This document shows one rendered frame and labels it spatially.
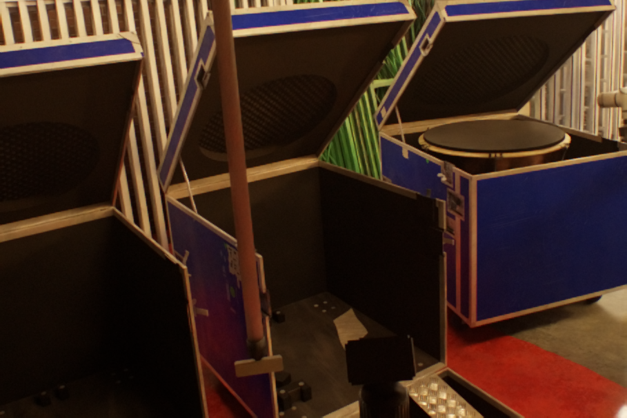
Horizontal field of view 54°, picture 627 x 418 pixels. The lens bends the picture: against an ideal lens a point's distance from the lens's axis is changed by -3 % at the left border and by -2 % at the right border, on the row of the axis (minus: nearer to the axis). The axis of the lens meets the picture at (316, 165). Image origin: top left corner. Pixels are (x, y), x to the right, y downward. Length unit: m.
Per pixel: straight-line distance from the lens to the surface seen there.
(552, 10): 3.49
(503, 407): 2.86
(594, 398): 3.24
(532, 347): 3.55
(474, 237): 3.16
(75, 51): 2.19
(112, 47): 2.21
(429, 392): 2.89
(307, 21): 2.39
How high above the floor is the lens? 1.82
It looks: 15 degrees down
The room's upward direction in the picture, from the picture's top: 4 degrees counter-clockwise
